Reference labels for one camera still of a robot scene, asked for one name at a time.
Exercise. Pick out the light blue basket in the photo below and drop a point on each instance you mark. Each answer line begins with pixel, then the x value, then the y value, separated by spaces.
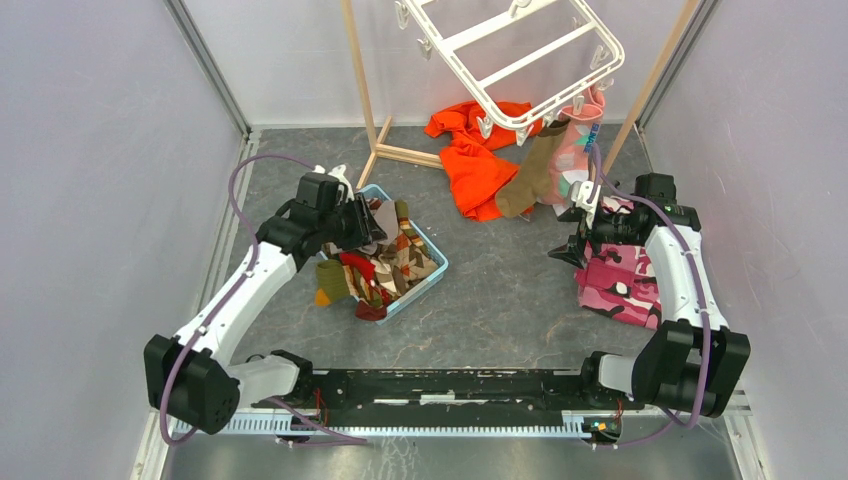
pixel 424 278

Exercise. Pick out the olive green striped sock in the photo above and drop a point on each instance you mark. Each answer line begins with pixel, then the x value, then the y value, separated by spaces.
pixel 332 283

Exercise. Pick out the brown tan sock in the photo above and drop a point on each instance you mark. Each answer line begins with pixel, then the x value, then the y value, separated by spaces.
pixel 534 182

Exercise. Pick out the pink sock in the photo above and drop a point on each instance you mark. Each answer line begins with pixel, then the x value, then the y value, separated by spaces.
pixel 593 112
pixel 568 142

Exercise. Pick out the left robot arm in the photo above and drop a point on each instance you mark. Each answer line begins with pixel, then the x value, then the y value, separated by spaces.
pixel 190 375

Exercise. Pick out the white clip hanger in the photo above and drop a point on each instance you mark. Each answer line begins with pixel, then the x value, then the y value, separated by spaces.
pixel 523 62

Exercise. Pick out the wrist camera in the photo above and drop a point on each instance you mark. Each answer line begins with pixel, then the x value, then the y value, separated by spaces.
pixel 340 173
pixel 584 196

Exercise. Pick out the wooden drying rack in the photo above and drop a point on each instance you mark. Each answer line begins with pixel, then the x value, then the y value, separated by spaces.
pixel 376 137

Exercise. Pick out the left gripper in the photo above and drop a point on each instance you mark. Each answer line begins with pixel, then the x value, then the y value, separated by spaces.
pixel 367 228

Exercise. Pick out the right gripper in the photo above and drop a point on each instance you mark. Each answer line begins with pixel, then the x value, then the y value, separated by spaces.
pixel 573 251

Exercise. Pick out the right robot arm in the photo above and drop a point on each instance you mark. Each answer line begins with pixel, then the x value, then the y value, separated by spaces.
pixel 693 361

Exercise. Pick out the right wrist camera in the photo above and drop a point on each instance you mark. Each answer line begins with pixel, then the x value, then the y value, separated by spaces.
pixel 584 196

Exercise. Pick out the orange shirt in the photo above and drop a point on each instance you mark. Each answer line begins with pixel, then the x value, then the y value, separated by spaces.
pixel 475 173

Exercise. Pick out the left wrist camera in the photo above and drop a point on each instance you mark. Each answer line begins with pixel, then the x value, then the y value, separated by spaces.
pixel 340 173

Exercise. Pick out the pink camouflage backpack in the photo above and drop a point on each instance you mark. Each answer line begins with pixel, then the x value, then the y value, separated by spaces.
pixel 618 282

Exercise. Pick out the pile of socks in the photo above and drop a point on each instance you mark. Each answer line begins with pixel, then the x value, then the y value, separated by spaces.
pixel 391 265

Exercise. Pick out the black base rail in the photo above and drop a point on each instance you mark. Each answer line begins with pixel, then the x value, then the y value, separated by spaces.
pixel 444 398

